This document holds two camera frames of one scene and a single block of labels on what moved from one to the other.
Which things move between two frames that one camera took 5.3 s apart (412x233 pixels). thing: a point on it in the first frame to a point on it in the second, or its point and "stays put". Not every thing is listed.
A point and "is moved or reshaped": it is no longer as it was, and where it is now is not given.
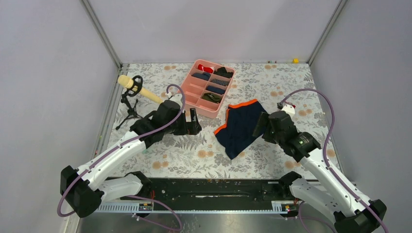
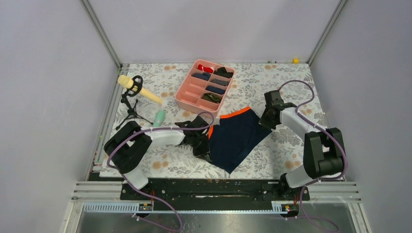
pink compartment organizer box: x=206 y=86 stays put
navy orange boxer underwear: x=241 y=121 is moved or reshaped
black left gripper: x=189 y=128 to x=204 y=153
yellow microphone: x=127 y=82 stays put
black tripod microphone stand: x=137 y=82 stays put
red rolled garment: x=208 y=69 stays put
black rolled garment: x=222 y=71 stays put
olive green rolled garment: x=212 y=97 stays put
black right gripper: x=264 y=120 to x=263 y=122
